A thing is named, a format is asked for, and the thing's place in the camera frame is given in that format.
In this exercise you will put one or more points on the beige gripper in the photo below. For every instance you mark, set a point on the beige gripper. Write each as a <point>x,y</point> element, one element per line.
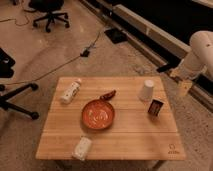
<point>183,87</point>

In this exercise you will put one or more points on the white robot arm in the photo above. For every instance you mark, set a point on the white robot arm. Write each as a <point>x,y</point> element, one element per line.
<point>199,57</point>

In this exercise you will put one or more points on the dark boxed eraser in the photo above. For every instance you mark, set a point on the dark boxed eraser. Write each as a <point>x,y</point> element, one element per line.
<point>155,107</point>

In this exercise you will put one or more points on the wooden low table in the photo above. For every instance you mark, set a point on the wooden low table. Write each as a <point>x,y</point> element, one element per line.
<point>134,134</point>

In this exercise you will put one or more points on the red chili pepper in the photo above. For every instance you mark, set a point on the red chili pepper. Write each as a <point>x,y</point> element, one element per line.
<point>108,96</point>

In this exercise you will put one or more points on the orange patterned plate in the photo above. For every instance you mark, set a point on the orange patterned plate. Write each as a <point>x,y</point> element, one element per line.
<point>98,114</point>

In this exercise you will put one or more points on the black power adapter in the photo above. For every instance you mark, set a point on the black power adapter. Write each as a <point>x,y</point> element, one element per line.
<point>85,53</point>

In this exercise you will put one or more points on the white plastic bottle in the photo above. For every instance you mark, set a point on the white plastic bottle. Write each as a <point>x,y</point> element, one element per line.
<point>70,92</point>

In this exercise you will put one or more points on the white rectangular box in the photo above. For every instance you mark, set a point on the white rectangular box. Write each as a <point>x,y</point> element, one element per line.
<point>82,148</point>

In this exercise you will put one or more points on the black office chair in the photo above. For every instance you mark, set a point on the black office chair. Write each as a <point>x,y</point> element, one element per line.
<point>50,8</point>

